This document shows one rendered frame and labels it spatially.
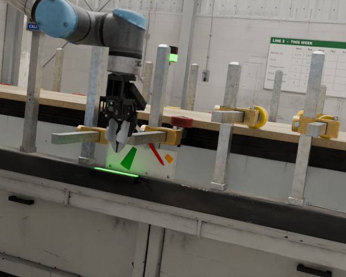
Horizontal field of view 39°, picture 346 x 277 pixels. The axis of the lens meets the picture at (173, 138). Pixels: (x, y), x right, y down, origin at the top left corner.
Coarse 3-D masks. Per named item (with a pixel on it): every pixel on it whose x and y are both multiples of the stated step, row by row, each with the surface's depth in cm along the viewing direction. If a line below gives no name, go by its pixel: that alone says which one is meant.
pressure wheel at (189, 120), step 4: (172, 116) 178; (176, 116) 181; (184, 116) 179; (172, 120) 178; (176, 120) 176; (180, 120) 176; (184, 120) 176; (188, 120) 176; (192, 120) 178; (172, 124) 177; (176, 124) 176; (180, 124) 176; (184, 124) 176; (188, 124) 177; (192, 124) 179; (180, 128) 179; (184, 128) 179; (180, 144) 180
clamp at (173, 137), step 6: (144, 126) 167; (150, 126) 166; (168, 132) 163; (174, 132) 162; (180, 132) 166; (168, 138) 163; (174, 138) 163; (180, 138) 167; (168, 144) 163; (174, 144) 163
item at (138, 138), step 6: (138, 132) 150; (144, 132) 152; (150, 132) 155; (156, 132) 157; (162, 132) 160; (186, 132) 181; (132, 138) 142; (138, 138) 144; (144, 138) 148; (150, 138) 152; (156, 138) 156; (162, 138) 161; (126, 144) 143; (132, 144) 142; (138, 144) 145
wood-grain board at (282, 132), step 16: (0, 96) 214; (16, 96) 211; (48, 96) 223; (64, 96) 243; (80, 96) 266; (144, 112) 191; (176, 112) 222; (192, 112) 241; (208, 128) 180; (240, 128) 176; (256, 128) 178; (272, 128) 190; (288, 128) 204; (320, 144) 166; (336, 144) 164
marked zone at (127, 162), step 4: (132, 148) 168; (132, 152) 168; (128, 156) 169; (132, 156) 168; (124, 160) 170; (128, 160) 169; (132, 160) 169; (124, 164) 170; (128, 164) 169; (128, 168) 169
